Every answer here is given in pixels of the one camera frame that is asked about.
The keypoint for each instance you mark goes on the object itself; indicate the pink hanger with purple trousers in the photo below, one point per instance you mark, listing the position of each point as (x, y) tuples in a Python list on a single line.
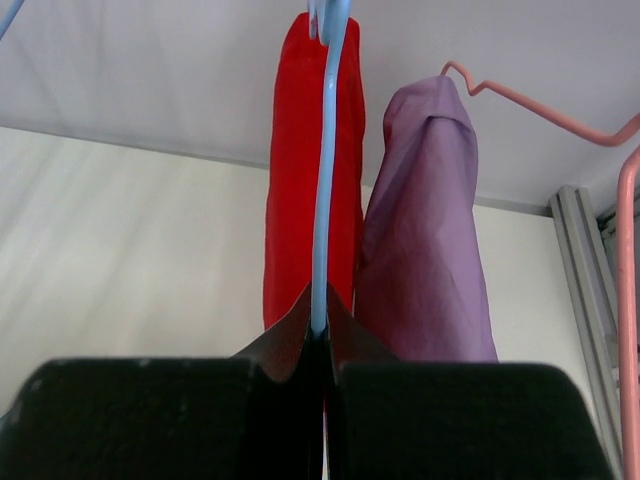
[(625, 252)]

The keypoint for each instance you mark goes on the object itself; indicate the blue hanger with red trousers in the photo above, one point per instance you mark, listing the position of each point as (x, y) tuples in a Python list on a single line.
[(328, 21)]

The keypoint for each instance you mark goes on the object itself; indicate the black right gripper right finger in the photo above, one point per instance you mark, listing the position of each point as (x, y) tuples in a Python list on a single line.
[(392, 419)]

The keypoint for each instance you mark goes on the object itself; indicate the purple trousers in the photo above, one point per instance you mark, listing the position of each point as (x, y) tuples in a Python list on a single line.
[(420, 286)]

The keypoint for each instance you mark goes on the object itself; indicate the red trousers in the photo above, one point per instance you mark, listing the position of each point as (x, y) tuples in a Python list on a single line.
[(294, 167)]

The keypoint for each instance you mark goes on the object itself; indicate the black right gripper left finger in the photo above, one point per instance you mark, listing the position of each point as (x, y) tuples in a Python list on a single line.
[(253, 415)]

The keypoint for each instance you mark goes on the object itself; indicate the aluminium frame right posts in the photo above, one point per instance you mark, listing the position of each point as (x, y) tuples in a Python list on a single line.
[(587, 254)]

